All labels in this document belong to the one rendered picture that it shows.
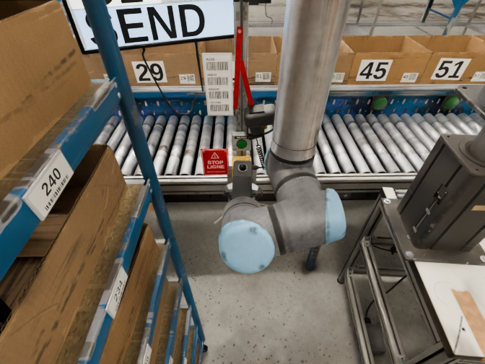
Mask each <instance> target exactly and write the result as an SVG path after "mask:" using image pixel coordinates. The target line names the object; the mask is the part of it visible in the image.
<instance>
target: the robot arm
mask: <svg viewBox="0 0 485 364"><path fill-rule="evenodd" d="M350 5H351V0H287V5H286V12H285V20H284V33H283V41H282V47H281V61H280V68H279V82H278V89H277V96H276V110H275V117H274V130H273V138H272V141H271V146H270V147H269V148H268V150H267V151H266V154H265V157H264V165H265V169H266V173H267V175H268V176H269V179H270V182H271V185H272V189H273V191H274V195H275V197H276V200H277V203H275V204H273V205H272V204H271V205H268V206H264V207H261V205H260V204H259V203H258V202H257V199H259V198H261V197H262V196H263V189H262V188H261V187H258V186H257V185H255V184H254V183H252V182H253V179H252V172H253V164H252V162H251V161H249V160H236V161H234V164H233V178H232V183H230V184H228V185H227V186H225V187H224V188H223V194H224V196H226V197H228V198H229V202H228V203H227V205H226V207H225V208H224V211H223V215H222V226H221V231H220V233H219V238H218V242H219V252H220V255H221V257H222V260H223V261H224V263H225V264H226V265H227V266H228V267H229V268H231V269H233V270H235V271H236V272H239V273H243V274H252V273H256V272H259V271H261V270H263V269H265V268H266V267H267V266H268V265H269V264H270V262H271V260H272V259H273V257H275V256H281V255H284V254H289V253H292V252H295V251H301V250H304V249H306V248H312V247H315V246H320V245H323V244H326V245H328V244H329V243H331V242H334V241H338V240H341V239H342V238H343V237H344V236H345V233H346V219H345V214H344V209H343V206H342V203H341V200H340V198H339V196H338V194H337V193H336V191H335V190H334V189H332V188H327V189H326V190H325V191H324V190H323V188H322V186H321V184H320V182H319V181H318V178H317V177H316V175H315V173H314V171H313V162H314V159H315V153H316V144H317V141H318V136H319V133H320V128H321V124H322V120H323V115H324V112H325V107H326V103H327V99H328V94H329V91H330V88H331V83H332V79H333V73H334V70H335V67H336V62H337V58H338V53H339V49H340V46H341V41H342V37H343V34H344V29H345V25H346V20H347V17H348V13H349V8H350Z"/></svg>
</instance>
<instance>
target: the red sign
mask: <svg viewBox="0 0 485 364"><path fill-rule="evenodd" d="M201 158H202V164H203V169H204V175H205V176H228V175H229V170H232V166H231V165H229V158H228V149H201Z"/></svg>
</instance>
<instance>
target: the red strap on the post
mask: <svg viewBox="0 0 485 364"><path fill-rule="evenodd" d="M242 39H243V27H237V37H236V52H235V81H234V97H233V109H237V108H238V97H239V85H240V72H241V75H242V80H243V84H244V87H245V92H246V95H247V99H248V104H249V105H254V103H253V98H252V95H251V91H250V85H249V82H248V76H247V73H246V70H245V65H244V61H243V60H241V50H242Z"/></svg>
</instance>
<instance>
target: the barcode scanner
mask: <svg viewBox="0 0 485 364"><path fill-rule="evenodd" d="M275 110H276V104H275V105H273V104H267V105H264V104H257V105H249V106H248V107H247V108H245V110H244V122H245V126H246V127H248V128H249V129H250V132H251V134H249V135H248V139H249V140H252V139H257V138H260V137H264V129H267V128H268V126H269V125H274V117H275Z"/></svg>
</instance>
